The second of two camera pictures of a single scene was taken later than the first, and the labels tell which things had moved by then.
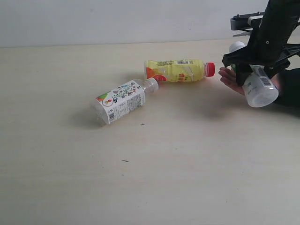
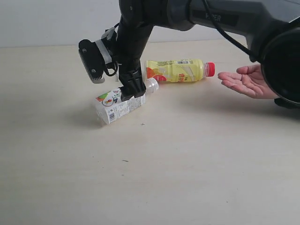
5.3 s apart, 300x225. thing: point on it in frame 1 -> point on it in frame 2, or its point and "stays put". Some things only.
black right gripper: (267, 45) -> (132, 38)
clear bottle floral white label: (116, 101) stays put
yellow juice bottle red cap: (178, 70) stays put
